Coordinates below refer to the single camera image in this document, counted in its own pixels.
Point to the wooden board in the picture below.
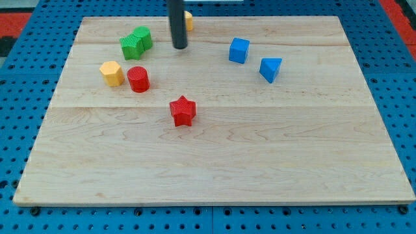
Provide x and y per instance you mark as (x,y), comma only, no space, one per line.
(312,137)

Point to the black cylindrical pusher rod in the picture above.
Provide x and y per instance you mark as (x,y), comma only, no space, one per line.
(176,16)

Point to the green cylinder block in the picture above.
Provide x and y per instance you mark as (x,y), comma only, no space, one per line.
(144,33)

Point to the red star block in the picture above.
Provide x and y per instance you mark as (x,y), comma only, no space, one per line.
(183,111)

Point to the blue triangle block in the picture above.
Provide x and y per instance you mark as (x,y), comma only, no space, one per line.
(269,68)

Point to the yellow heart block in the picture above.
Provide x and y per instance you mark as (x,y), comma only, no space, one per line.
(188,21)

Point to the red cylinder block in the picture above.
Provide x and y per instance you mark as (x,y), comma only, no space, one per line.
(138,79)

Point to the green star block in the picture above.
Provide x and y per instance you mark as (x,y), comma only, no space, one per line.
(132,47)

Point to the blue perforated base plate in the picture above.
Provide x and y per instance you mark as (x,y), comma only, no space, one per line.
(32,69)

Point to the yellow hexagon block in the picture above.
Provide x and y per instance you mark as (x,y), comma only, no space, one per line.
(112,73)

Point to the blue cube block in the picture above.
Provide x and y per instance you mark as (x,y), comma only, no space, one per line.
(238,50)

